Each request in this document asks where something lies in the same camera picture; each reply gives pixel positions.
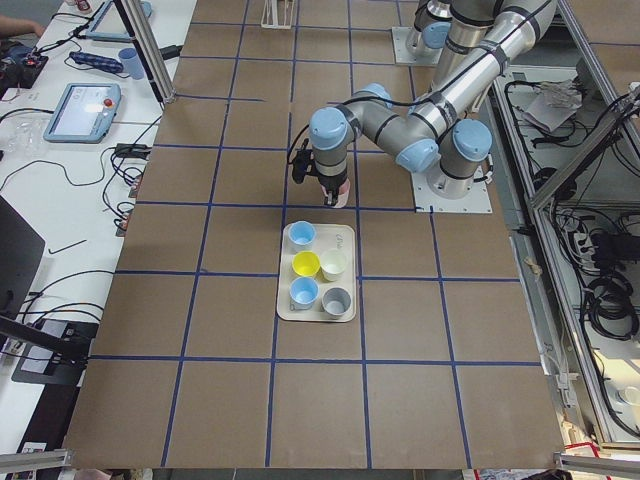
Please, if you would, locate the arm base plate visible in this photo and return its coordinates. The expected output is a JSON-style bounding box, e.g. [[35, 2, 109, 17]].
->
[[411, 154, 493, 214], [391, 26, 441, 66]]

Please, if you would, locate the grey plastic cup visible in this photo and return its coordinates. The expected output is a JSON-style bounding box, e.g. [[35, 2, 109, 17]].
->
[[321, 287, 352, 318]]

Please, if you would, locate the cream rabbit tray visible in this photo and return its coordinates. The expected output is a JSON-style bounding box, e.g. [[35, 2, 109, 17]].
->
[[276, 224, 357, 322]]

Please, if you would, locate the aluminium frame post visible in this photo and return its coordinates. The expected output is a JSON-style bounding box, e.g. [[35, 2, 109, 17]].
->
[[114, 0, 176, 105]]

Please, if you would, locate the teach pendant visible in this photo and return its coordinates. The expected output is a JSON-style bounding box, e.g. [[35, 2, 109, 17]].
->
[[85, 1, 131, 43], [43, 83, 121, 144]]

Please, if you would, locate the blue plaid pouch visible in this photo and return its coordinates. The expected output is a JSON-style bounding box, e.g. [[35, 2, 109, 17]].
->
[[69, 51, 124, 74]]

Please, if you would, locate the near teach pendant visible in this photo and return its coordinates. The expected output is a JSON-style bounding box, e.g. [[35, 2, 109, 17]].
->
[[43, 83, 121, 144]]

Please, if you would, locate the light blue cup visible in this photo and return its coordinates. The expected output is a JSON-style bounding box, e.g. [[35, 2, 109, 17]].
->
[[288, 221, 316, 252], [289, 277, 319, 310]]

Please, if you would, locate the yellow plastic cup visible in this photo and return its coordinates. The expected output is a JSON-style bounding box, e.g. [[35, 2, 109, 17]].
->
[[292, 251, 321, 277]]

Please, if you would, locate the front light blue cup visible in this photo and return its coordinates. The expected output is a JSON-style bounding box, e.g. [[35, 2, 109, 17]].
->
[[288, 221, 316, 252]]

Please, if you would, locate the rear light blue cup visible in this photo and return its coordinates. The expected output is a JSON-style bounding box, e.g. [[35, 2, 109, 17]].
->
[[289, 277, 319, 310]]

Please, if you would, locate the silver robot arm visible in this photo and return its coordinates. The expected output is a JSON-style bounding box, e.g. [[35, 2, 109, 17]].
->
[[405, 0, 452, 63], [309, 1, 556, 207]]

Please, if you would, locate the white wire cup rack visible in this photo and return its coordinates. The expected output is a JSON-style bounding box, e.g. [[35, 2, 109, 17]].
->
[[260, 0, 296, 30]]

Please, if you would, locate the far teach pendant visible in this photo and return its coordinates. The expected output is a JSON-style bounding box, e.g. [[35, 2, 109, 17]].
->
[[85, 1, 131, 43]]

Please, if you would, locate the blue cup on desk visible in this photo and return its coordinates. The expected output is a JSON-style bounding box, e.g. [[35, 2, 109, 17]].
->
[[118, 47, 146, 80]]

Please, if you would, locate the pink plastic cup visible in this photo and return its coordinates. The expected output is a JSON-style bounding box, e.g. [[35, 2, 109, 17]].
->
[[322, 179, 351, 209]]

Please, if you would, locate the cream plastic cup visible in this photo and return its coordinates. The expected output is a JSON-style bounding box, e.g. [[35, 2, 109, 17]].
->
[[320, 249, 348, 282]]

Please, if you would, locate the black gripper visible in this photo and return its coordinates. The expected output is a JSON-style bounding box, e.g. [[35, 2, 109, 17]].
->
[[317, 168, 349, 207]]

